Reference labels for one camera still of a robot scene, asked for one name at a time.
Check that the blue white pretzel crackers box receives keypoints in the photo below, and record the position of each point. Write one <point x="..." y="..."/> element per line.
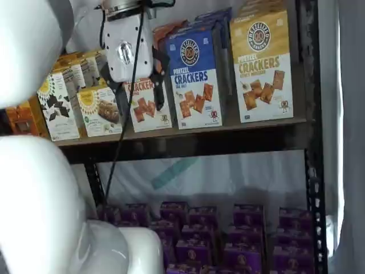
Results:
<point x="196" y="91"/>
<point x="226" y="57"/>

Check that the white backdrop sheet teal logo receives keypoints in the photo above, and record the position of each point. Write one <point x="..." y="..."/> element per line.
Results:
<point x="228" y="177"/>

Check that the purple Annie's box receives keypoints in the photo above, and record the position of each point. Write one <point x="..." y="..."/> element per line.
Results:
<point x="295" y="218"/>
<point x="112" y="213"/>
<point x="194" y="252"/>
<point x="184" y="269"/>
<point x="293" y="238"/>
<point x="242" y="259"/>
<point x="245" y="235"/>
<point x="161" y="228"/>
<point x="134" y="214"/>
<point x="198" y="234"/>
<point x="174" y="211"/>
<point x="203" y="216"/>
<point x="293" y="259"/>
<point x="248" y="214"/>

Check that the black metal shelf rack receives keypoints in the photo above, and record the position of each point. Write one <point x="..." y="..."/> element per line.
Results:
<point x="199" y="148"/>

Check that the grey white side curtain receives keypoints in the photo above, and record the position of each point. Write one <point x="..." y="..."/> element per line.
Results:
<point x="348" y="142"/>

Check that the orange white pretzel crackers box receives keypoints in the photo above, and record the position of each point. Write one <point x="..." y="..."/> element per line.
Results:
<point x="142" y="114"/>
<point x="162" y="31"/>

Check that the orange brown snack box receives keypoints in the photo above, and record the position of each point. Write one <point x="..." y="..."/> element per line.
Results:
<point x="20" y="114"/>

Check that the mustard yellow snack box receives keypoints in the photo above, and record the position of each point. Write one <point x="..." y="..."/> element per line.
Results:
<point x="34" y="111"/>

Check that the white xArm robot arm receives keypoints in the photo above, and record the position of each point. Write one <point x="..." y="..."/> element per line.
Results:
<point x="31" y="42"/>

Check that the wooden shelf unit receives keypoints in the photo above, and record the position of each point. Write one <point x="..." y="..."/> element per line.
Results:
<point x="232" y="122"/>

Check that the Simple Mills Sweet Thins box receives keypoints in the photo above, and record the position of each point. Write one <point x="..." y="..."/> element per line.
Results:
<point x="88" y="68"/>
<point x="72" y="75"/>
<point x="58" y="114"/>

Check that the Simple Mills almond bar box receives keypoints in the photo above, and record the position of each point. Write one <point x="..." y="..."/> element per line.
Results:
<point x="99" y="82"/>
<point x="97" y="114"/>

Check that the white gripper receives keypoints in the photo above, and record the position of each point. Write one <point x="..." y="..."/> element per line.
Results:
<point x="122" y="34"/>

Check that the yellow white pretzel crackers box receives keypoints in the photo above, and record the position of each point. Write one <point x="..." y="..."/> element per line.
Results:
<point x="262" y="5"/>
<point x="262" y="71"/>

